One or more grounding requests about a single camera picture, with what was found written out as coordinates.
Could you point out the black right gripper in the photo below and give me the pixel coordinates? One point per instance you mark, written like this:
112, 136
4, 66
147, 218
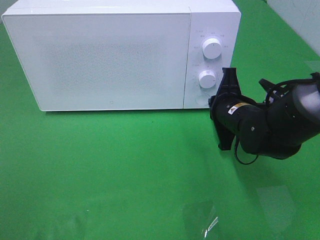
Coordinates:
232, 115

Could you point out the white microwave knob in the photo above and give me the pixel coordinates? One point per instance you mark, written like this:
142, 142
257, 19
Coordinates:
211, 48
207, 79

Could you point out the white microwave door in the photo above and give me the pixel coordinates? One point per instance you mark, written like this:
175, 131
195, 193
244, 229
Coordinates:
83, 62

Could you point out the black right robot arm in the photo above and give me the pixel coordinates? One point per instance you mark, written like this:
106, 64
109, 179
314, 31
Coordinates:
276, 127

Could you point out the clear tape patch far right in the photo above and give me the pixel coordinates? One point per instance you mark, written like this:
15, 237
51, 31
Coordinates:
314, 65

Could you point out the white microwave oven body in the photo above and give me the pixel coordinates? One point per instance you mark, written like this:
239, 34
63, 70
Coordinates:
218, 19

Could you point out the white panel at table edge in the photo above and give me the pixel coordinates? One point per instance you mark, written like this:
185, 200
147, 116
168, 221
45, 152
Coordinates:
303, 16

